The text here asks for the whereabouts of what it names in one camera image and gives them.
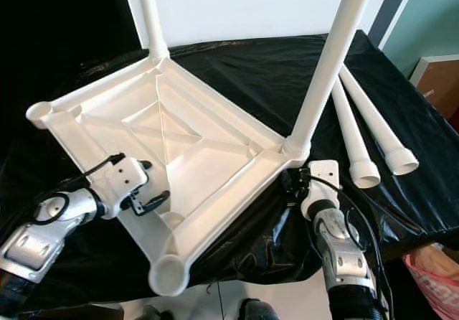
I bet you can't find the black plastic table cover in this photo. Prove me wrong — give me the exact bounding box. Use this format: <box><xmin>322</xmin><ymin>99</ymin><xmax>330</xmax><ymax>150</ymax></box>
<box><xmin>0</xmin><ymin>32</ymin><xmax>459</xmax><ymax>314</ymax></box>

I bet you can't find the pink shopping bag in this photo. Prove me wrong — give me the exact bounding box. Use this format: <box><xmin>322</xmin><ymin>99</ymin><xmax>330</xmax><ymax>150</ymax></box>
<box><xmin>402</xmin><ymin>245</ymin><xmax>459</xmax><ymax>320</ymax></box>

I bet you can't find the grey right robot foot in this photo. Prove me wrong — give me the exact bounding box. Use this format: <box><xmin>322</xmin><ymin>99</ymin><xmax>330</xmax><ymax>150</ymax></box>
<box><xmin>240</xmin><ymin>298</ymin><xmax>288</xmax><ymax>320</ymax></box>

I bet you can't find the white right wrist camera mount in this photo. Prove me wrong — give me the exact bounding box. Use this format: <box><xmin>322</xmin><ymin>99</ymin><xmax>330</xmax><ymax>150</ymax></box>
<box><xmin>301</xmin><ymin>160</ymin><xmax>340</xmax><ymax>220</ymax></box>

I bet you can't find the white plastic table top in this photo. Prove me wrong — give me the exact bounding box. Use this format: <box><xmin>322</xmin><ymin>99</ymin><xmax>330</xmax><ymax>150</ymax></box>
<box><xmin>25</xmin><ymin>47</ymin><xmax>313</xmax><ymax>297</ymax></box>

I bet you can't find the white plastic table leg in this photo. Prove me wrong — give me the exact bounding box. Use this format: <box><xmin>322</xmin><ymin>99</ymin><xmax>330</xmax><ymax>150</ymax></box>
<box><xmin>136</xmin><ymin>0</ymin><xmax>171</xmax><ymax>59</ymax></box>
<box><xmin>283</xmin><ymin>0</ymin><xmax>377</xmax><ymax>159</ymax></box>
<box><xmin>341</xmin><ymin>63</ymin><xmax>420</xmax><ymax>177</ymax></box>
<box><xmin>330</xmin><ymin>76</ymin><xmax>381</xmax><ymax>189</ymax></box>

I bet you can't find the black door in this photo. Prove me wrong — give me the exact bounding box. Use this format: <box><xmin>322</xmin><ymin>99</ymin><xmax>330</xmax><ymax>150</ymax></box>
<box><xmin>0</xmin><ymin>0</ymin><xmax>141</xmax><ymax>66</ymax></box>

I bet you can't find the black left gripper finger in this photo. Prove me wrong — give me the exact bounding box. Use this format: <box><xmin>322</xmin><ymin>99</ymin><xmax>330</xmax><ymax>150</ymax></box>
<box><xmin>142</xmin><ymin>190</ymin><xmax>172</xmax><ymax>214</ymax></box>

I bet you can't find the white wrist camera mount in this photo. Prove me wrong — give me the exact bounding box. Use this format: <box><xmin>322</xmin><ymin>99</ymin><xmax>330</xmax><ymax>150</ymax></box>
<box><xmin>93</xmin><ymin>155</ymin><xmax>150</xmax><ymax>217</ymax></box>
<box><xmin>301</xmin><ymin>160</ymin><xmax>340</xmax><ymax>220</ymax></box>

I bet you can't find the brown wooden cabinet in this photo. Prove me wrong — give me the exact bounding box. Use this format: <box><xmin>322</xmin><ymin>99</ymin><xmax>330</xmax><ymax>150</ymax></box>
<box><xmin>407</xmin><ymin>55</ymin><xmax>459</xmax><ymax>131</ymax></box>

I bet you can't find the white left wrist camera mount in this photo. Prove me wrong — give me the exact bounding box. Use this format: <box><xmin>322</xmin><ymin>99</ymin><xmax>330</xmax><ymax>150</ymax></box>
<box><xmin>93</xmin><ymin>155</ymin><xmax>150</xmax><ymax>217</ymax></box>

